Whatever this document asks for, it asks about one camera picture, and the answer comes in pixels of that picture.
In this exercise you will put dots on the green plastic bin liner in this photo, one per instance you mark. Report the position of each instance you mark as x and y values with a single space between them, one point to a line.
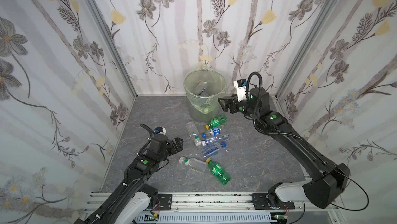
217 87

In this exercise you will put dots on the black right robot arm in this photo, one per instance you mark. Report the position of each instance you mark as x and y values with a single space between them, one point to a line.
327 180

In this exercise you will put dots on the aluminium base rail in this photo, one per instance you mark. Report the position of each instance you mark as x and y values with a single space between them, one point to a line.
304 212

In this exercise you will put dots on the white slotted cable duct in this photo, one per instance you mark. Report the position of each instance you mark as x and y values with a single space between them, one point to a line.
207 218

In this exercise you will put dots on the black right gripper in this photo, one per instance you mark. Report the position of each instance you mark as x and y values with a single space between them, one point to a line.
234 104

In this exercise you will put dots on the soda water bottle blue cap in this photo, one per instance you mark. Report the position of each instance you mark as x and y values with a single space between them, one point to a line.
212 149

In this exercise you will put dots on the right aluminium corner post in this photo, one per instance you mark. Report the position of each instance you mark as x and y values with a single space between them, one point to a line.
315 29

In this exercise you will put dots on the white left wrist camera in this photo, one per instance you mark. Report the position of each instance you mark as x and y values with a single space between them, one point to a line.
160 130

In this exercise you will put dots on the left aluminium corner post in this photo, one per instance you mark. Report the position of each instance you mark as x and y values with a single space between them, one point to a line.
106 34

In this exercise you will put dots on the Pepsi water bottle blue cap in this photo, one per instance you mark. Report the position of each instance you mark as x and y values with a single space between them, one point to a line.
213 132

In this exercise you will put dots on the aluminium corner post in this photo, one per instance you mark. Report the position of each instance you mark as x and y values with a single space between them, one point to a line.
315 29
106 34

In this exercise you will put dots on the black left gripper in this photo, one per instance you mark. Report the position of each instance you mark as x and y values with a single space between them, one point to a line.
175 145

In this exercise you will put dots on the blue label bottle front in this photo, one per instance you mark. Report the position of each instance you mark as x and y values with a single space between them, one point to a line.
200 88

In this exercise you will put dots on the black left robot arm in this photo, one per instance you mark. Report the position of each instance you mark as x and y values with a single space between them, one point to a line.
133 195

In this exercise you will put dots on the metal mesh waste bin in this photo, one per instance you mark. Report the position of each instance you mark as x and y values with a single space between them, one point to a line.
196 116

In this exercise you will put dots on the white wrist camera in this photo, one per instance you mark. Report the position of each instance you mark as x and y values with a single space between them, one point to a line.
160 130
241 86

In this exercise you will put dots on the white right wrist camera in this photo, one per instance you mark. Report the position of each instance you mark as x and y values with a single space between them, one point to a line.
241 86

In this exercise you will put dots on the clear bottle white cap barcode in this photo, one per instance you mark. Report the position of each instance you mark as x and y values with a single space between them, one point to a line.
219 138

